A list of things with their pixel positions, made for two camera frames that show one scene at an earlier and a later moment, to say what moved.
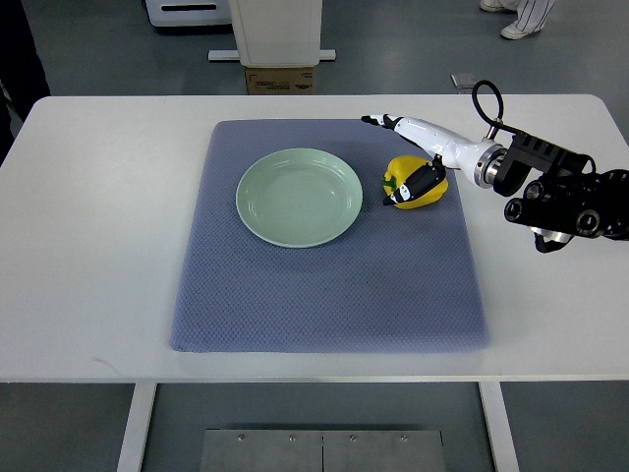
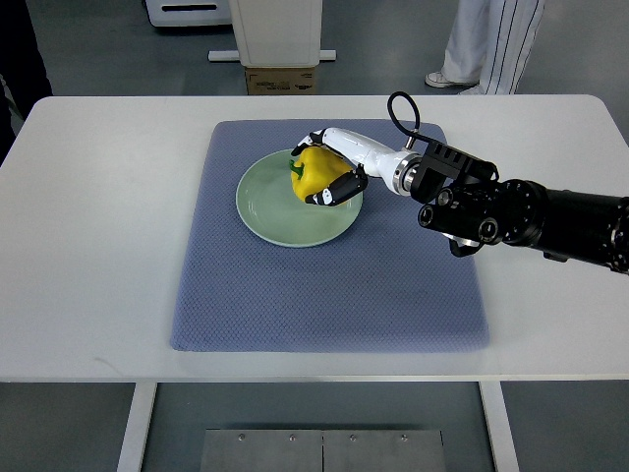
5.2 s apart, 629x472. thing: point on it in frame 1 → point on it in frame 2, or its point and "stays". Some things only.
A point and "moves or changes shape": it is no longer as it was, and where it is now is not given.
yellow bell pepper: x=395 y=175 moves or changes shape
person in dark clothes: x=23 y=76 stays
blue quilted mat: x=399 y=280 stays
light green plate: x=299 y=198 stays
